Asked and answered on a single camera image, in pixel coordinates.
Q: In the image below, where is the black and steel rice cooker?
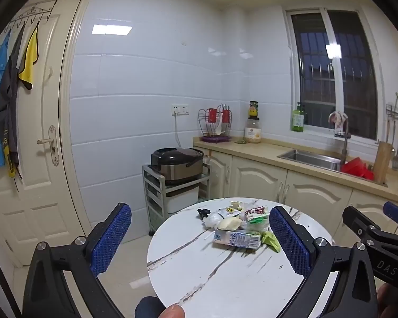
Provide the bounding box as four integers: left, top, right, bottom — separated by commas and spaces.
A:
151, 147, 204, 183

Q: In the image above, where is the pale yellow lump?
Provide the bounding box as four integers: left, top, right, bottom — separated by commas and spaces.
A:
215, 217, 243, 231

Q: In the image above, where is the yellow cloth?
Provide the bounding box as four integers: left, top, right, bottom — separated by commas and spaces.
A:
18, 23, 40, 91

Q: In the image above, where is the steel faucet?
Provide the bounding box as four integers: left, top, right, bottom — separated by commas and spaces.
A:
333, 119, 352, 166

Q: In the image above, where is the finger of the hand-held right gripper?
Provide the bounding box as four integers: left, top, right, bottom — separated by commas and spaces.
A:
383, 201, 398, 236
343, 206, 383, 240

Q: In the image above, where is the green wrapper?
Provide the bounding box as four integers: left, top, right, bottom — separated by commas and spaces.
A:
260, 231, 282, 252

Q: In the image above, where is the wire dish rack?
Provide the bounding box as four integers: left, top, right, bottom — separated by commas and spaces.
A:
198, 104, 234, 138

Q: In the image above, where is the wooden cutting board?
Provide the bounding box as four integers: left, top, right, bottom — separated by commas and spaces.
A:
372, 141, 395, 184

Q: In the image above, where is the purple drip tray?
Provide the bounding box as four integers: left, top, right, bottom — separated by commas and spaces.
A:
200, 135, 233, 143

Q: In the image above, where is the blue and white milk carton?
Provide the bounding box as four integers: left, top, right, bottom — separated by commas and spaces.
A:
213, 228, 262, 250

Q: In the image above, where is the steel sink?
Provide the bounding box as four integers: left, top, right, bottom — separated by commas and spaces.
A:
277, 148, 344, 172

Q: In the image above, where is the dark grey apron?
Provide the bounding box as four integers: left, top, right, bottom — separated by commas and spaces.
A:
0, 23, 25, 179

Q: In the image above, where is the cream kitchen cabinet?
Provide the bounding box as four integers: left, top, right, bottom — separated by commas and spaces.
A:
193, 136, 398, 249

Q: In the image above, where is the white storage box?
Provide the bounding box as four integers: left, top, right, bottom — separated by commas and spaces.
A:
164, 185, 200, 214

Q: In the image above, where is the cream panel door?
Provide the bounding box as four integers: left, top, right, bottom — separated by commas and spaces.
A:
0, 0, 93, 269

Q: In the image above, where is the red checkered sauce sachet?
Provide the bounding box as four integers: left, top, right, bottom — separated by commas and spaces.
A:
244, 205, 269, 223

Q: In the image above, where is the white over-door hook rack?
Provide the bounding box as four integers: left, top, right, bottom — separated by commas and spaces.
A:
5, 0, 58, 34

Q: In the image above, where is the red plastic bag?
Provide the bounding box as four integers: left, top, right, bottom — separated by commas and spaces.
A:
340, 158, 375, 180

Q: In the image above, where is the person's left hand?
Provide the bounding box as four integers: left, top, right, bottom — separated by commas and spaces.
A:
161, 304, 187, 318

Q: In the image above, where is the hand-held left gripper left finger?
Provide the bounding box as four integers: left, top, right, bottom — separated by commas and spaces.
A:
23, 202, 133, 318

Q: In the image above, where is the knotted white plastic bag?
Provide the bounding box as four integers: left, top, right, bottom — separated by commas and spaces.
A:
202, 211, 223, 228

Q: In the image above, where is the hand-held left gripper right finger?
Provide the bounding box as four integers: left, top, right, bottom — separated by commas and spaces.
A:
269, 205, 379, 318

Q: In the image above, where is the green soap bottle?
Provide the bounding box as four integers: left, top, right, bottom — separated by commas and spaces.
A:
292, 102, 305, 132

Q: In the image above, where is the person's right hand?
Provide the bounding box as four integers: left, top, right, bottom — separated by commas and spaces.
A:
377, 284, 398, 318

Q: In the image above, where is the dark blue clothing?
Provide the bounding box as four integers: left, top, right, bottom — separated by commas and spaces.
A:
134, 297, 166, 318

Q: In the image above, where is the white-framed window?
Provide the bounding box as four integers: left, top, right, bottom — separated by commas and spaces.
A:
283, 7, 385, 141

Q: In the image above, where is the metal door handle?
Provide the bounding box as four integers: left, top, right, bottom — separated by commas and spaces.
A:
36, 125, 61, 167

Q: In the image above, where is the pink white cloth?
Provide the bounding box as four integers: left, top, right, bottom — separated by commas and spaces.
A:
329, 111, 348, 130

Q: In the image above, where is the large white-lid jar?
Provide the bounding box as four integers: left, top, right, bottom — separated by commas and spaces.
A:
244, 117, 262, 144

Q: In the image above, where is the grey storage cart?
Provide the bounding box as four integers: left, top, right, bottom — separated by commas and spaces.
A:
142, 154, 211, 236

